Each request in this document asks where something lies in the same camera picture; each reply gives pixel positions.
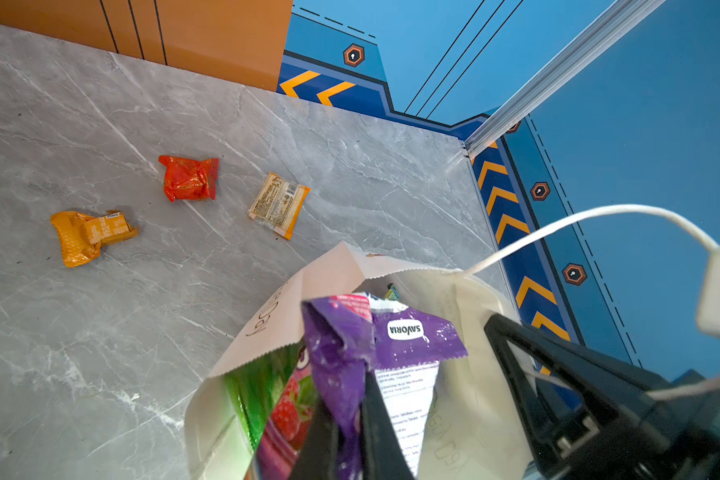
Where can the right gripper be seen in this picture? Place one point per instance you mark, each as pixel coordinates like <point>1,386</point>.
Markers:
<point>587,415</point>

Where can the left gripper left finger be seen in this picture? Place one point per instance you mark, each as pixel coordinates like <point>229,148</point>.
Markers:
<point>317,459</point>

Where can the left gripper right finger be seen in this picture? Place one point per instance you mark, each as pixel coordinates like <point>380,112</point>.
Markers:
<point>382,457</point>

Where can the green chips bag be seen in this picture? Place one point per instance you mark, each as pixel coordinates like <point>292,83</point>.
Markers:
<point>255,388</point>

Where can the white paper gift bag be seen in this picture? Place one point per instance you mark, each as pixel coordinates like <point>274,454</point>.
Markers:
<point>476,402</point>

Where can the purple snack packet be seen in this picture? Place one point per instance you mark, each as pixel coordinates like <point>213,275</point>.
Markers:
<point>347,336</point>

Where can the orange candy wrapper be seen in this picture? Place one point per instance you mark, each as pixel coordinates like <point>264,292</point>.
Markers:
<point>82,236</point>

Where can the small orange white sachet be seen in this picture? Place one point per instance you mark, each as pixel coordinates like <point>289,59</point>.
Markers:
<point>278,205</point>

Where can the red candy wrapper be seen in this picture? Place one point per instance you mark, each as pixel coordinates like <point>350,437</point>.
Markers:
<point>188,179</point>

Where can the right aluminium corner post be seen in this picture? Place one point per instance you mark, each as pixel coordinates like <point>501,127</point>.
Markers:
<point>602,33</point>

